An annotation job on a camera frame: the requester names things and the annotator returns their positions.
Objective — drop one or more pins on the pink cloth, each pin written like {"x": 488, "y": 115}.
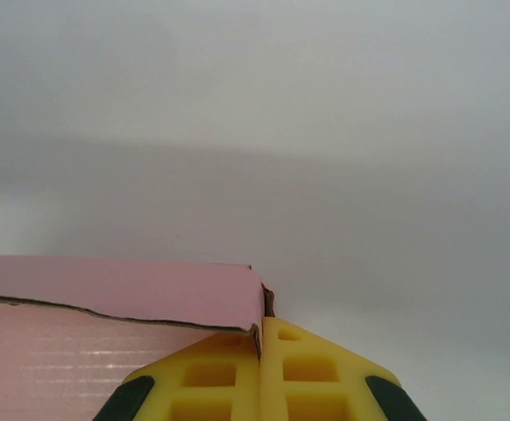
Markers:
{"x": 106, "y": 280}

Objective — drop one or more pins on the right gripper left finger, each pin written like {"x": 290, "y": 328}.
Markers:
{"x": 211, "y": 386}

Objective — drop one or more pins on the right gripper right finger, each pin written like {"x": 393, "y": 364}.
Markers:
{"x": 312, "y": 386}

